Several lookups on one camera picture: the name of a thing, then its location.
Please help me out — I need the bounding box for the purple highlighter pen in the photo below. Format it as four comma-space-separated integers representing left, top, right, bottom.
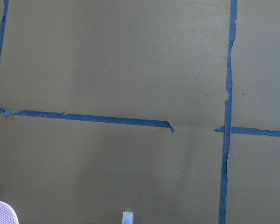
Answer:
122, 211, 133, 224

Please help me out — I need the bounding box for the pink mesh pen holder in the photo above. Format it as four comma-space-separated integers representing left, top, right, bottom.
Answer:
0, 201, 19, 224

